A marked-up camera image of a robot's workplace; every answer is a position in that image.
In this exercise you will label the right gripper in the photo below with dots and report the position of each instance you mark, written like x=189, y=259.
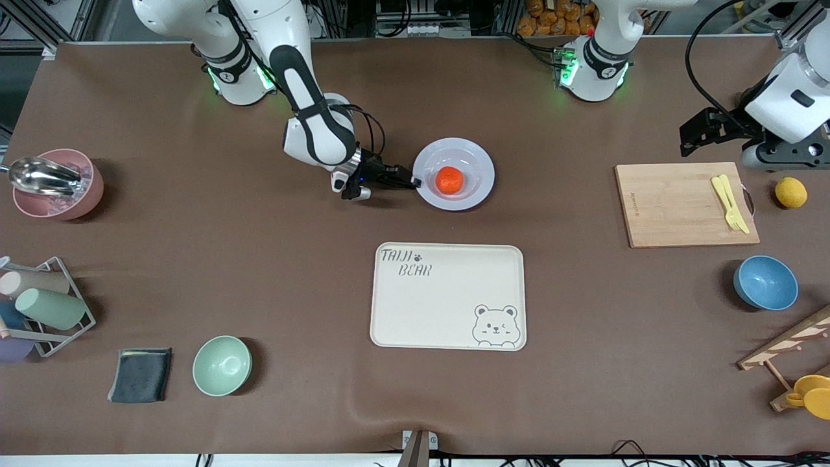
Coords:
x=372, y=170

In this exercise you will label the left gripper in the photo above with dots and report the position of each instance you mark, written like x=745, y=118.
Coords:
x=735, y=122

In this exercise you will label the orange fruit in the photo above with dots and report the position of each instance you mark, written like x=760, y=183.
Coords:
x=449, y=180

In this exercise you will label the white round plate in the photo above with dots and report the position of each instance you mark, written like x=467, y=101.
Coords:
x=468, y=155

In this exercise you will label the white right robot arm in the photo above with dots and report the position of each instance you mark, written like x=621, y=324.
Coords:
x=214, y=32

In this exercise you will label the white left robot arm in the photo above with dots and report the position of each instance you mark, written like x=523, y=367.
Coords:
x=791, y=84

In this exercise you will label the yellow plastic fork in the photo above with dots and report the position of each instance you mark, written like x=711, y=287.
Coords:
x=725, y=201

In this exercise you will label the yellow plastic knife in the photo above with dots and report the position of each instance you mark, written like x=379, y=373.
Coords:
x=734, y=198

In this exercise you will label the wooden cutting board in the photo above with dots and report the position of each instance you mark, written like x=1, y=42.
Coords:
x=674, y=207

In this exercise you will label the yellow lemon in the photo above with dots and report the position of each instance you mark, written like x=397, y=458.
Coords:
x=791, y=192

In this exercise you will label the cream tray with bear print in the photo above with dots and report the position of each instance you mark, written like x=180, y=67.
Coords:
x=447, y=292

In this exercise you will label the blue bowl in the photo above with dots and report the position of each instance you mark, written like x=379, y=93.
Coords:
x=765, y=283

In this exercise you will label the brown bread roll pile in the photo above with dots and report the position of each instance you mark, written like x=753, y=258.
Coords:
x=557, y=19

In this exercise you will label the wooden dish rack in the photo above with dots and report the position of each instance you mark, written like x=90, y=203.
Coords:
x=778, y=344

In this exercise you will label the mint green bowl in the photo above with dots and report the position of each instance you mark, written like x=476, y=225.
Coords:
x=222, y=366

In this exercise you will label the yellow plastic cup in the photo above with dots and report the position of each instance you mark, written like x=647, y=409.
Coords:
x=814, y=384
x=820, y=405

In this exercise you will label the pink bowl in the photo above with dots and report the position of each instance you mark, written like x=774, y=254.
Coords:
x=91, y=188

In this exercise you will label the folded grey cloth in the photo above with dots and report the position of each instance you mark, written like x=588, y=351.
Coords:
x=139, y=376

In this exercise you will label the clear ice cube pile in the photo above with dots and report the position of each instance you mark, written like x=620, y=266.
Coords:
x=52, y=203

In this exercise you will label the metal scoop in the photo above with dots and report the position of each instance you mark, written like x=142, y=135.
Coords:
x=39, y=175

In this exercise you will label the green cup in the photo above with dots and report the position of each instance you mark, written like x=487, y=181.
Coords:
x=52, y=308

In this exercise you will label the beige cup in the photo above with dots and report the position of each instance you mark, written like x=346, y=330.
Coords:
x=32, y=283

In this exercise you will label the dark blue cup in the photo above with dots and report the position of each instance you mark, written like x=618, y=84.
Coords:
x=10, y=314

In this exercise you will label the purple cup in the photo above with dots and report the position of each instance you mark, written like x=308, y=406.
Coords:
x=13, y=349

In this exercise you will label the aluminium frame profile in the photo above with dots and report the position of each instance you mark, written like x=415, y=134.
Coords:
x=797, y=29
x=39, y=19

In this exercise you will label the metal table edge bracket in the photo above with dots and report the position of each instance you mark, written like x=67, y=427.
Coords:
x=418, y=449

